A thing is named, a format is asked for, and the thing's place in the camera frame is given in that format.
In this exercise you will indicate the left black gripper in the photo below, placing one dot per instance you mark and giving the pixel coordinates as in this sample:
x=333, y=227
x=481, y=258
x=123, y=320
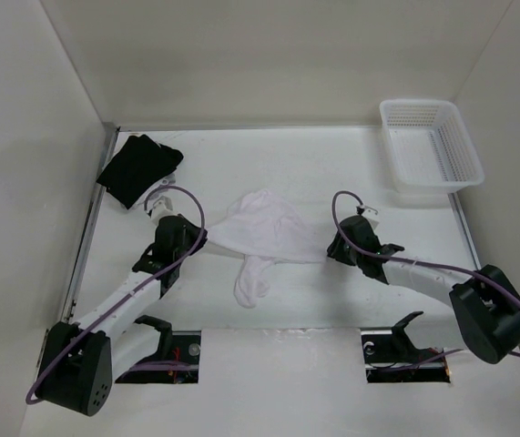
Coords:
x=192, y=229

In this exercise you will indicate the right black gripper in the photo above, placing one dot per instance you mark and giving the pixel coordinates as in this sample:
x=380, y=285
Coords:
x=335, y=248

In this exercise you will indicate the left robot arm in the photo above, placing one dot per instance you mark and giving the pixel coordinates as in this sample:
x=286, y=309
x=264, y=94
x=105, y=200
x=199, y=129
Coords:
x=82, y=359

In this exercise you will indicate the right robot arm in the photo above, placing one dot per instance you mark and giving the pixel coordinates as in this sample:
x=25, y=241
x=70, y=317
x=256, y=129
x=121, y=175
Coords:
x=485, y=304

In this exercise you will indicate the folded grey white tank top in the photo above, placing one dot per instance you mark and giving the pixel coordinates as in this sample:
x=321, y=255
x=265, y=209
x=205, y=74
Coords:
x=154, y=192

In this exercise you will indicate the folded black tank top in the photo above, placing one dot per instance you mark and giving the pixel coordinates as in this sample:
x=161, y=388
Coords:
x=137, y=166

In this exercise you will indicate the white plastic basket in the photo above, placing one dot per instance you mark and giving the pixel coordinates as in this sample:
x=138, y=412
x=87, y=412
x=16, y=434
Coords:
x=428, y=147

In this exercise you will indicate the right metal table rail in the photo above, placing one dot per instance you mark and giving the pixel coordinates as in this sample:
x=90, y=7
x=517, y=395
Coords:
x=464, y=231

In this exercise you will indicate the metal table rail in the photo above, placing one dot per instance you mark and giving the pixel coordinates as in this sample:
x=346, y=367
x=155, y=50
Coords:
x=74, y=283
x=464, y=231

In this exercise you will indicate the left metal table rail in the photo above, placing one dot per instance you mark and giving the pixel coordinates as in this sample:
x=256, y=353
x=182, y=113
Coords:
x=74, y=283

